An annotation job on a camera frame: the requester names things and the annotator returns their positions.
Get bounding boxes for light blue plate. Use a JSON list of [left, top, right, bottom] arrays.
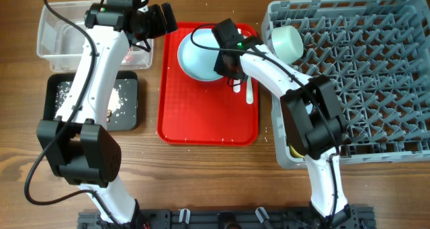
[[177, 29, 222, 82]]

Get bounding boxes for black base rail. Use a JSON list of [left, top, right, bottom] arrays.
[[77, 207, 376, 229]]

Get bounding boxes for clear plastic bin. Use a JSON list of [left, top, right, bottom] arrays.
[[36, 0, 153, 73]]

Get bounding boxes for red snack wrapper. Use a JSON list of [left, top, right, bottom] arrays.
[[122, 54, 133, 64]]

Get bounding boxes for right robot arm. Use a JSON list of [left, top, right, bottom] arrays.
[[215, 36, 349, 228]]

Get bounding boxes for black waste tray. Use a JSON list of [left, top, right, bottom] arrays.
[[43, 71, 138, 132]]

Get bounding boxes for white plastic spoon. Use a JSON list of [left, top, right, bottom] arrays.
[[246, 76, 254, 105]]

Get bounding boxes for food scraps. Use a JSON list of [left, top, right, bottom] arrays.
[[53, 79, 123, 128]]

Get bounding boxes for grey dishwasher rack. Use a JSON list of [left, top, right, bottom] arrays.
[[261, 0, 429, 165]]

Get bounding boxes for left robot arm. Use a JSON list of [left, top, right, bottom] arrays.
[[37, 0, 177, 228]]

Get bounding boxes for white plastic fork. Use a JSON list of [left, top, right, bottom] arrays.
[[232, 83, 241, 93]]

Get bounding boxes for red serving tray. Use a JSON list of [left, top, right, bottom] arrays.
[[157, 22, 259, 146]]

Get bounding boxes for yellow plastic cup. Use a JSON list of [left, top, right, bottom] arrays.
[[289, 145, 304, 158]]

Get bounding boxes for green bowl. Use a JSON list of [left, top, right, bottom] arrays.
[[271, 26, 304, 64]]

